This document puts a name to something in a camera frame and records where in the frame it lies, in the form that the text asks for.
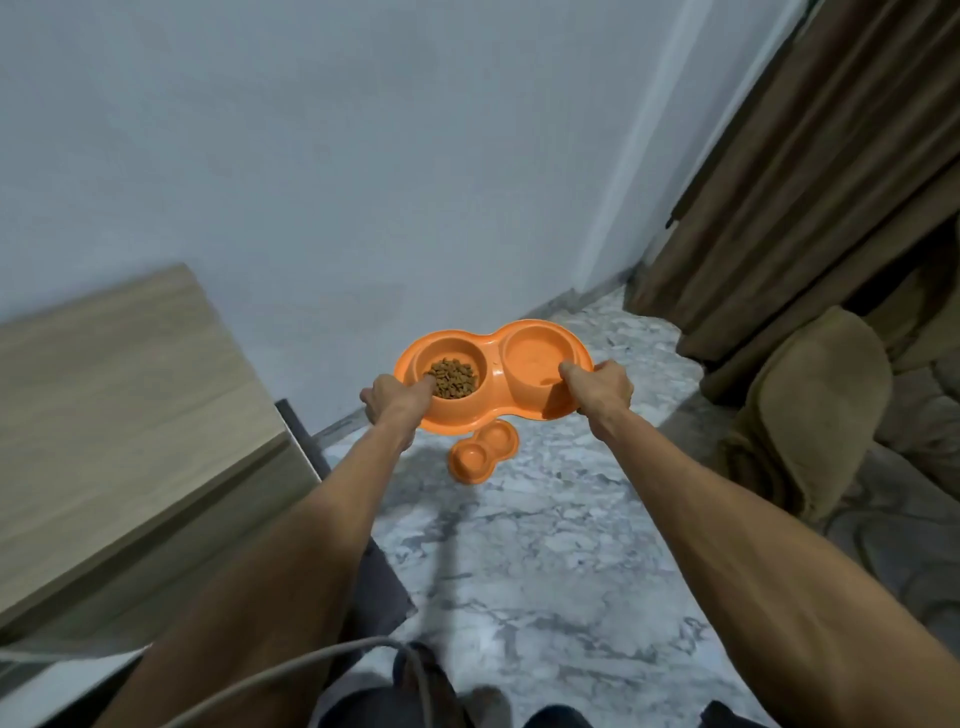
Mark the person's left hand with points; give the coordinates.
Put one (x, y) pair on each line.
(390, 404)

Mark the person's right hand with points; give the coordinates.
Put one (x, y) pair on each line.
(602, 394)

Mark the person's left thumb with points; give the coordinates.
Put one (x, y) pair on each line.
(423, 385)

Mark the person's right thumb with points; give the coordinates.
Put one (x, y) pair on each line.
(574, 370)

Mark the person's left forearm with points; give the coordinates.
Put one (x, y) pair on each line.
(270, 577)

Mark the person's right forearm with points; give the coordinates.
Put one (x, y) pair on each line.
(757, 570)

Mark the brown dry pet food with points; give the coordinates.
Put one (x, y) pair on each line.
(453, 377)

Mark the small orange double pet bowl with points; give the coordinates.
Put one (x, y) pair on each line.
(484, 451)

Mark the wooden cabinet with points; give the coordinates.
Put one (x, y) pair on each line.
(127, 442)

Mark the person's dark trousers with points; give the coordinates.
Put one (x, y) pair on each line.
(420, 690)

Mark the brown curtain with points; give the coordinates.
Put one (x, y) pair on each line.
(810, 172)

